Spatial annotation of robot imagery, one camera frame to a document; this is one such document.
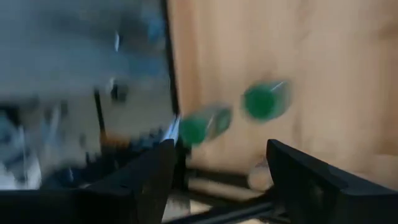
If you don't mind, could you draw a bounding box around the green lid herb jar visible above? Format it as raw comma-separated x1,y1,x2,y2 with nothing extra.
178,104,234,149
241,79,293,123

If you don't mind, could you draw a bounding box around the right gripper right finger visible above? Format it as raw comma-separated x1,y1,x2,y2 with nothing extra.
266,138,398,224

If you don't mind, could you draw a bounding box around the small brown lid glass jar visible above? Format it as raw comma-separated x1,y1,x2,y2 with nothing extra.
247,155,274,192

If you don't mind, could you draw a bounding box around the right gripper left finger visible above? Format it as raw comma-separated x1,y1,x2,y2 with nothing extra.
40,139,178,224

